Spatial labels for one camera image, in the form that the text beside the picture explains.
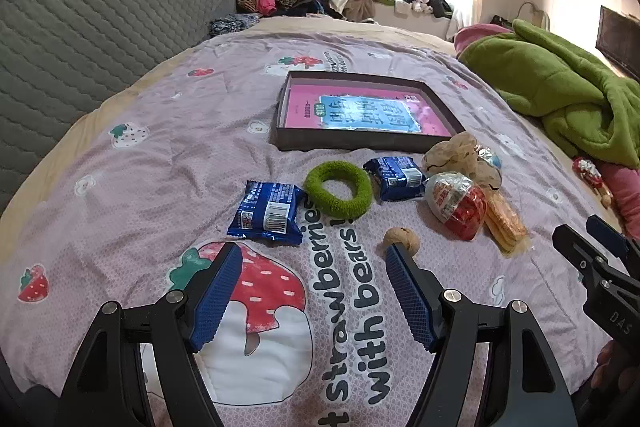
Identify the brown walnut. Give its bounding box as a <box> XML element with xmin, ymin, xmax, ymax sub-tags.
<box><xmin>383</xmin><ymin>227</ymin><xmax>420</xmax><ymax>258</ymax></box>

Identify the pink and blue book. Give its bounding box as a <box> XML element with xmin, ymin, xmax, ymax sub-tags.
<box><xmin>284</xmin><ymin>82</ymin><xmax>450</xmax><ymax>138</ymax></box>

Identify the pink pillow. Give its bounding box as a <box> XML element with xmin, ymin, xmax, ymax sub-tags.
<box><xmin>597</xmin><ymin>162</ymin><xmax>640</xmax><ymax>238</ymax></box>

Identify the person's right hand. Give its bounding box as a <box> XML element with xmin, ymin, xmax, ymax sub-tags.
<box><xmin>591</xmin><ymin>339</ymin><xmax>627</xmax><ymax>390</ymax></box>

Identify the clear packet of crackers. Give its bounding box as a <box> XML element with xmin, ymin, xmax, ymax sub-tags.
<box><xmin>482</xmin><ymin>189</ymin><xmax>530</xmax><ymax>255</ymax></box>

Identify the dark blue patterned cloth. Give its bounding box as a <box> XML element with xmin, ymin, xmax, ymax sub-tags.
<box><xmin>207</xmin><ymin>13</ymin><xmax>261</xmax><ymax>40</ymax></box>

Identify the green fuzzy hair ring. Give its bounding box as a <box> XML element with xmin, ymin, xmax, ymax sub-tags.
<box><xmin>303</xmin><ymin>161</ymin><xmax>373</xmax><ymax>216</ymax></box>

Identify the pink cloth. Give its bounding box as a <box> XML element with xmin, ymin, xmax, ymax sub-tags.
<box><xmin>452</xmin><ymin>23</ymin><xmax>513</xmax><ymax>58</ymax></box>

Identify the green fleece blanket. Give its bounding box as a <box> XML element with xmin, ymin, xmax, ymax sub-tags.
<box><xmin>457</xmin><ymin>19</ymin><xmax>640</xmax><ymax>170</ymax></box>

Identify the beige scrunchie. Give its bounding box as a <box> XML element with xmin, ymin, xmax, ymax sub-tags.
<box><xmin>421</xmin><ymin>131</ymin><xmax>502</xmax><ymax>192</ymax></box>

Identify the dark shallow cardboard box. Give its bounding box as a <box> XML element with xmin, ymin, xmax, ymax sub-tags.
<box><xmin>269</xmin><ymin>71</ymin><xmax>467</xmax><ymax>152</ymax></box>

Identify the grey quilted headboard cover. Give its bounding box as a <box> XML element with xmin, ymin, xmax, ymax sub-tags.
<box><xmin>0</xmin><ymin>0</ymin><xmax>237</xmax><ymax>208</ymax></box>

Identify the white cable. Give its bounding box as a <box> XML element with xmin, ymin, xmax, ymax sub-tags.
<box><xmin>517</xmin><ymin>0</ymin><xmax>551</xmax><ymax>28</ymax></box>

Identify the dark framed screen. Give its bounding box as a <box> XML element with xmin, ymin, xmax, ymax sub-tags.
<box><xmin>595</xmin><ymin>5</ymin><xmax>640</xmax><ymax>80</ymax></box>

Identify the purple strawberry printed blanket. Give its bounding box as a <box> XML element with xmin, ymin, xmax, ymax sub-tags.
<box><xmin>0</xmin><ymin>29</ymin><xmax>631</xmax><ymax>427</ymax></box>

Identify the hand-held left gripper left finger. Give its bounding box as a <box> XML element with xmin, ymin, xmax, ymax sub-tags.
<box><xmin>54</xmin><ymin>243</ymin><xmax>244</xmax><ymax>427</ymax></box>

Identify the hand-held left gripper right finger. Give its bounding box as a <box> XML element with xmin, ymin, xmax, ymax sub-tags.
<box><xmin>385</xmin><ymin>243</ymin><xmax>576</xmax><ymax>427</ymax></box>

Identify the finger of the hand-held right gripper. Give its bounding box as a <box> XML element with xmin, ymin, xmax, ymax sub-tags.
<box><xmin>552</xmin><ymin>224</ymin><xmax>612</xmax><ymax>282</ymax></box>
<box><xmin>586</xmin><ymin>215</ymin><xmax>640</xmax><ymax>275</ymax></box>

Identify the red wrapped candy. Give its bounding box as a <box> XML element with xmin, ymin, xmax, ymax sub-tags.
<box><xmin>571</xmin><ymin>157</ymin><xmax>613</xmax><ymax>208</ymax></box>

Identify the blue snack packet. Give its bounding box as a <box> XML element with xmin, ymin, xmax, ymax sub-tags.
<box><xmin>362</xmin><ymin>156</ymin><xmax>428</xmax><ymax>202</ymax></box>
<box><xmin>226</xmin><ymin>179</ymin><xmax>306</xmax><ymax>248</ymax></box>

